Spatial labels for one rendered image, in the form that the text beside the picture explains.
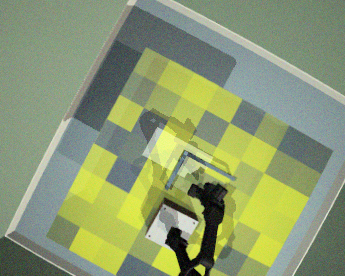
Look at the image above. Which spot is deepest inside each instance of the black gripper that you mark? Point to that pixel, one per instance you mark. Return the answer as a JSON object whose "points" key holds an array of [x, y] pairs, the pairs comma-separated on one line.
{"points": [[197, 192]]}

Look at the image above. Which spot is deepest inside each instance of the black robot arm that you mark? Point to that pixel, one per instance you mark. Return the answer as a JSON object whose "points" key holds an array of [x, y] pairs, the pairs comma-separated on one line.
{"points": [[213, 215]]}

